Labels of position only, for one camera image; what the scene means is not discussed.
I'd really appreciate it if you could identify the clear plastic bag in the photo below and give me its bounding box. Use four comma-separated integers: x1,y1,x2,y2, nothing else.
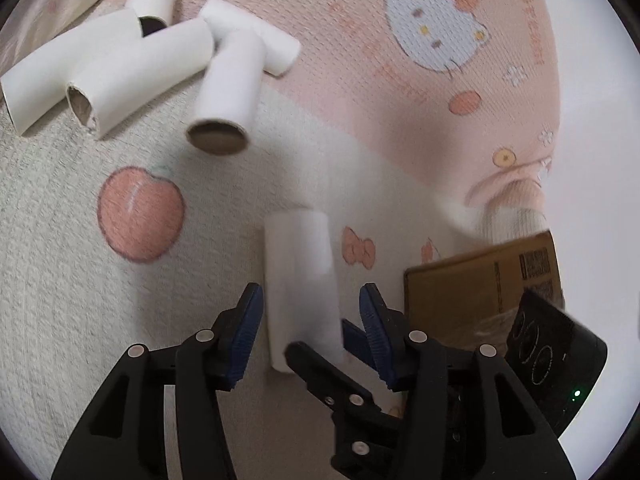
450,305,521,347

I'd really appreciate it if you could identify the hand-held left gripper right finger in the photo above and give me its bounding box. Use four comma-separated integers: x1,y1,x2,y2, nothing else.
359,282,573,480

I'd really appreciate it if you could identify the pink printed cat mat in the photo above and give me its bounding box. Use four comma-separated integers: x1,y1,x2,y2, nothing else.
0,0,566,480

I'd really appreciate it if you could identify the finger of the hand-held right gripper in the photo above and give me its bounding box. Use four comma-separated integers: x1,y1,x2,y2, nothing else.
284,341,403,473
341,317,386,383

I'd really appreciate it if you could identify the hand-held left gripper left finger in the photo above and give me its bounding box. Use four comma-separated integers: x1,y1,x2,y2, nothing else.
50,282,264,480

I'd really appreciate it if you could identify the single white cardboard roll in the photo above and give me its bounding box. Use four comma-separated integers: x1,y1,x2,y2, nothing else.
263,208,346,375

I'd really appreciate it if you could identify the brown cardboard box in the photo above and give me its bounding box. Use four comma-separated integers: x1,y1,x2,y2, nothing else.
404,230,566,351

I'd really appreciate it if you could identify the pile of white paper tubes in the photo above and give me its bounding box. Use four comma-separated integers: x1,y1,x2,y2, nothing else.
0,0,302,156

